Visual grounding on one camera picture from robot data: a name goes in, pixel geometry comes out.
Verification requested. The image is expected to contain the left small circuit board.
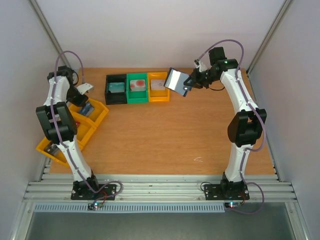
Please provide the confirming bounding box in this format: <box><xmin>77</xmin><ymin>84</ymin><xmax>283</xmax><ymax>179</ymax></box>
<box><xmin>87</xmin><ymin>202</ymin><xmax>103</xmax><ymax>211</ymax></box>

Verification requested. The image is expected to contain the blue card stack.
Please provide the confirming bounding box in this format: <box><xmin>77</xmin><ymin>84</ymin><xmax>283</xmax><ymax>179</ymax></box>
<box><xmin>78</xmin><ymin>101</ymin><xmax>95</xmax><ymax>117</ymax></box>

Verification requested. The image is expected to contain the yellow bin at table back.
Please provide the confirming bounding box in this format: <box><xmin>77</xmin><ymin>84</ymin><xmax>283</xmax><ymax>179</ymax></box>
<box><xmin>147</xmin><ymin>72</ymin><xmax>170</xmax><ymax>103</ymax></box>

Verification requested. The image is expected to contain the green bin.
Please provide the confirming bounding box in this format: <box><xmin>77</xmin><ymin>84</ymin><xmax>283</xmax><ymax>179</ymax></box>
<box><xmin>126</xmin><ymin>72</ymin><xmax>149</xmax><ymax>104</ymax></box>

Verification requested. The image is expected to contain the grey slotted cable duct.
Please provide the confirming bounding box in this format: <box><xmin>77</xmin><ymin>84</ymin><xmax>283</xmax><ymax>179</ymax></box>
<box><xmin>33</xmin><ymin>202</ymin><xmax>225</xmax><ymax>214</ymax></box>

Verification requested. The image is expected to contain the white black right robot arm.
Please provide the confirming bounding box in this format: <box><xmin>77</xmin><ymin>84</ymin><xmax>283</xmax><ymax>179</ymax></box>
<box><xmin>183</xmin><ymin>47</ymin><xmax>267</xmax><ymax>200</ymax></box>

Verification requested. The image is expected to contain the aluminium rail base frame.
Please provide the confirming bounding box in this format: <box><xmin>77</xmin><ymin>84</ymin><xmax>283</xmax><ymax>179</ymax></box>
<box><xmin>22</xmin><ymin>165</ymin><xmax>298</xmax><ymax>203</ymax></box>

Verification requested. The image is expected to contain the small circuit board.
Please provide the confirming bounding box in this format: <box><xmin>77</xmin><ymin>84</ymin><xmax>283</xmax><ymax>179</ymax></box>
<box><xmin>87</xmin><ymin>202</ymin><xmax>103</xmax><ymax>211</ymax></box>
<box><xmin>224</xmin><ymin>201</ymin><xmax>242</xmax><ymax>209</ymax></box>

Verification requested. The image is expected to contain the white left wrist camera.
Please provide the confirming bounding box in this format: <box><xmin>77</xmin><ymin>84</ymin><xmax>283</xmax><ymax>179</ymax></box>
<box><xmin>76</xmin><ymin>82</ymin><xmax>94</xmax><ymax>95</ymax></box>

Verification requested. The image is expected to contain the yellow bin with red cards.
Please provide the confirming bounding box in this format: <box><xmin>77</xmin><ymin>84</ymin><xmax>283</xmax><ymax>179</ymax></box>
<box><xmin>71</xmin><ymin>111</ymin><xmax>97</xmax><ymax>147</ymax></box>

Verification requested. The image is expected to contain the blue zip card holder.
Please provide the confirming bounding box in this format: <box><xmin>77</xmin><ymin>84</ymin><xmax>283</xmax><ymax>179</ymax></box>
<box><xmin>164</xmin><ymin>67</ymin><xmax>190</xmax><ymax>97</ymax></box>

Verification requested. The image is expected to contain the black bin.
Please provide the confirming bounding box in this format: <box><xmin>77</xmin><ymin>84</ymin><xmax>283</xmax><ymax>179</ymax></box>
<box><xmin>104</xmin><ymin>74</ymin><xmax>127</xmax><ymax>105</ymax></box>

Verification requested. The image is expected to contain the yellow bin with blue cards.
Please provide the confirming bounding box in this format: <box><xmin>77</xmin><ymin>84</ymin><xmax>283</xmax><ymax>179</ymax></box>
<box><xmin>68</xmin><ymin>98</ymin><xmax>109</xmax><ymax>128</ymax></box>

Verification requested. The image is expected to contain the dark card stack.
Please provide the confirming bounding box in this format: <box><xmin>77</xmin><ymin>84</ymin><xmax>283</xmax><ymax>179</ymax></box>
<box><xmin>44</xmin><ymin>142</ymin><xmax>60</xmax><ymax>156</ymax></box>

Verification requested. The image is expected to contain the red white card stack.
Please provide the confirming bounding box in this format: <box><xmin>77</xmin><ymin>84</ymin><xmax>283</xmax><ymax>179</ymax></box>
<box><xmin>129</xmin><ymin>79</ymin><xmax>146</xmax><ymax>92</ymax></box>

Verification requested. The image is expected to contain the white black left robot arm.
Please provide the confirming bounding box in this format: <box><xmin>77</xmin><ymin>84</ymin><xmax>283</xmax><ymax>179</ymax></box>
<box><xmin>35</xmin><ymin>65</ymin><xmax>101</xmax><ymax>199</ymax></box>

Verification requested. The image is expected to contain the teal card stack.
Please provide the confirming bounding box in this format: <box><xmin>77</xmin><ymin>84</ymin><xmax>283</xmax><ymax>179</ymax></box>
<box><xmin>108</xmin><ymin>82</ymin><xmax>125</xmax><ymax>94</ymax></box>

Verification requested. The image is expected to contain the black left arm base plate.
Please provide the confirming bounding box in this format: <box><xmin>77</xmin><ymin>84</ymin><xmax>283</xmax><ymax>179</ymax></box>
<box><xmin>70</xmin><ymin>181</ymin><xmax>117</xmax><ymax>201</ymax></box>

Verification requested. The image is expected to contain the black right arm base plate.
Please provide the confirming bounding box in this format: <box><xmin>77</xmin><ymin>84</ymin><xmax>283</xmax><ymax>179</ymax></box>
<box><xmin>204</xmin><ymin>182</ymin><xmax>250</xmax><ymax>201</ymax></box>

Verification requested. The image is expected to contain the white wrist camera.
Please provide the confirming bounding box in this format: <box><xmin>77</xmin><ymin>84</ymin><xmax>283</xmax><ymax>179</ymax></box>
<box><xmin>194</xmin><ymin>59</ymin><xmax>208</xmax><ymax>73</ymax></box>
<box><xmin>76</xmin><ymin>82</ymin><xmax>94</xmax><ymax>95</ymax></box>

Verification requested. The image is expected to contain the right small circuit board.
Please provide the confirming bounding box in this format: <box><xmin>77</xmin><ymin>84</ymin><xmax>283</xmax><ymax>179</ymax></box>
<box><xmin>224</xmin><ymin>201</ymin><xmax>242</xmax><ymax>209</ymax></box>

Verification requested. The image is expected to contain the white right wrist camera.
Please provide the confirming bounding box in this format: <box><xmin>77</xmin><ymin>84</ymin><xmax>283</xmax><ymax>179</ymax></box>
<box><xmin>194</xmin><ymin>59</ymin><xmax>208</xmax><ymax>73</ymax></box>

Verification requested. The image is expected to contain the grey white card stack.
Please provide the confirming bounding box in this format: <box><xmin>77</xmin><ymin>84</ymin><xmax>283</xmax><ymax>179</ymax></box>
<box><xmin>150</xmin><ymin>79</ymin><xmax>166</xmax><ymax>91</ymax></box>

